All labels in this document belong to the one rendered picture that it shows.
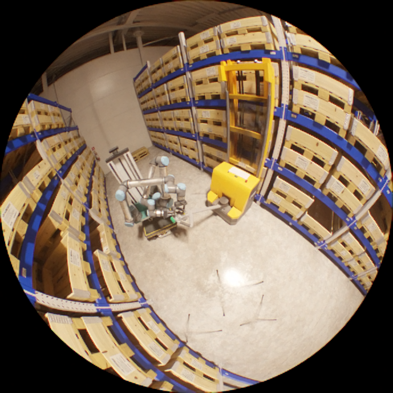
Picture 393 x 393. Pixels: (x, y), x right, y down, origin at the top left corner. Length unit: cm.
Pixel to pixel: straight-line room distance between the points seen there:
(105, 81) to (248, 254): 787
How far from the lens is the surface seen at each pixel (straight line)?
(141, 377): 148
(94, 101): 651
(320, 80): 189
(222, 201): 218
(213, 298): 218
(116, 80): 677
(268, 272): 238
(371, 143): 207
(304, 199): 226
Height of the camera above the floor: 215
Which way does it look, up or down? 49 degrees down
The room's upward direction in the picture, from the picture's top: 11 degrees counter-clockwise
